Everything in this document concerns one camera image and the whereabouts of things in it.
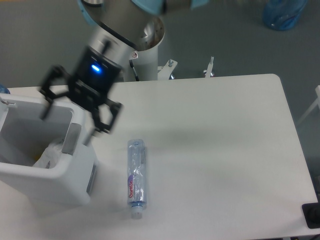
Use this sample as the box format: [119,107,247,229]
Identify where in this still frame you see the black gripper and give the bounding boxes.
[39,46,124,146]

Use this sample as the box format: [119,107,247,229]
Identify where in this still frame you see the white paper carton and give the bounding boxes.
[32,137,65,169]

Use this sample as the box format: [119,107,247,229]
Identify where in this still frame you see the clear plastic water bottle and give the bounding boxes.
[127,139,147,220]

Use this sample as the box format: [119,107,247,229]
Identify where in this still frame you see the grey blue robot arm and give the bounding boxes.
[39,0,208,145]

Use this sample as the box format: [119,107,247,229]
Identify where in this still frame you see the yellow white trash in bin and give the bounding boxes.
[30,149,44,162]

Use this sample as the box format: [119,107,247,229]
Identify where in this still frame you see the white trash can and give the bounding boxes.
[0,94,99,205]

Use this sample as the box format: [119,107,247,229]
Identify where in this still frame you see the blue object at left edge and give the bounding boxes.
[0,84,10,94]

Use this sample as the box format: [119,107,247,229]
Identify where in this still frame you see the blue plastic bag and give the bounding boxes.
[262,0,308,31]

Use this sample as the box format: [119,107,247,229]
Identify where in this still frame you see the black device at table edge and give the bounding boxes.
[302,202,320,229]

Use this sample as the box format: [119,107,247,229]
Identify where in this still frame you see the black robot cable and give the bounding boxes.
[128,59,141,82]

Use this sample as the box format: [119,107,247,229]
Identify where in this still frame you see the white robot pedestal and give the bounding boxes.
[119,16,216,82]

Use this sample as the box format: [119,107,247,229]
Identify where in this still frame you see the white frame at right edge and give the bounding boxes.
[296,85,320,125]

